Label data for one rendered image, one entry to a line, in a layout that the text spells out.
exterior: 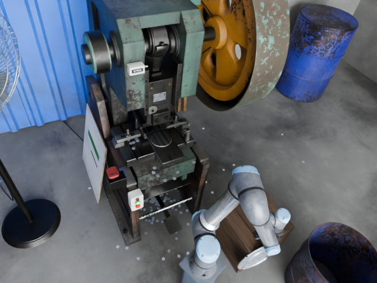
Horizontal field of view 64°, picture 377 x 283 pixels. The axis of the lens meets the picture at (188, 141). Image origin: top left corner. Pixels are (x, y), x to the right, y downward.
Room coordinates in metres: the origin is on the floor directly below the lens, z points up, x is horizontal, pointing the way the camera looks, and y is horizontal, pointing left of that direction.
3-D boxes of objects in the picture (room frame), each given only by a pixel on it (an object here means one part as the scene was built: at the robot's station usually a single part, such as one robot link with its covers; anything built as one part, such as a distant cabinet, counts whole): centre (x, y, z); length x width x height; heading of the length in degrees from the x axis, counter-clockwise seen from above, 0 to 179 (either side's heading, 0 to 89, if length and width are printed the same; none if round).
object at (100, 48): (1.20, 0.45, 1.31); 0.22 x 0.12 x 0.22; 33
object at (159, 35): (1.32, 0.23, 1.27); 0.21 x 0.12 x 0.34; 33
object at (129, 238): (1.29, 0.53, 0.45); 0.92 x 0.12 x 0.90; 33
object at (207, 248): (0.66, -0.17, 0.62); 0.13 x 0.12 x 0.14; 12
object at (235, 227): (1.07, -0.49, 0.18); 0.40 x 0.38 x 0.35; 35
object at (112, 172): (0.95, 0.38, 0.72); 0.07 x 0.06 x 0.08; 33
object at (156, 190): (1.33, 0.24, 0.31); 0.43 x 0.42 x 0.01; 123
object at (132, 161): (1.32, 0.23, 0.68); 0.45 x 0.30 x 0.06; 123
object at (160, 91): (1.29, 0.21, 1.04); 0.17 x 0.15 x 0.30; 33
